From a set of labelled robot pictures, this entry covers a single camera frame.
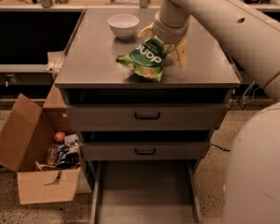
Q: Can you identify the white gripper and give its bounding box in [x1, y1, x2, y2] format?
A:
[137, 12, 189, 69]

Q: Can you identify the green rice chip bag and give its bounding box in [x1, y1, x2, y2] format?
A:
[116, 36, 175, 82]

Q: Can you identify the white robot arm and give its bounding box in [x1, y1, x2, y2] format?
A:
[142, 0, 280, 224]

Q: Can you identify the grey top drawer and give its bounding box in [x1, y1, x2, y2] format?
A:
[65, 104, 228, 132]

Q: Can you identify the grey drawer cabinet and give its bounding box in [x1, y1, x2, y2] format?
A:
[55, 8, 241, 183]

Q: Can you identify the grey middle drawer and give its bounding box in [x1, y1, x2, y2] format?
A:
[80, 142, 210, 161]

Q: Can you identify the grey open bottom drawer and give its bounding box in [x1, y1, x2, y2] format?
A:
[90, 161, 203, 224]

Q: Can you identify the white ceramic bowl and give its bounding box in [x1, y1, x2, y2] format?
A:
[108, 14, 139, 39]

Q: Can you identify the red apple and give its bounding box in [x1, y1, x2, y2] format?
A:
[54, 132, 65, 143]

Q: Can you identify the clear plastic bottle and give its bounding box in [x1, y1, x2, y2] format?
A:
[47, 145, 58, 166]

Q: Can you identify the open cardboard box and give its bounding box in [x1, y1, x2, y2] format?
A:
[0, 87, 80, 204]

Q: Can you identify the black floor cable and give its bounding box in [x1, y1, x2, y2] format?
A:
[210, 143, 231, 153]

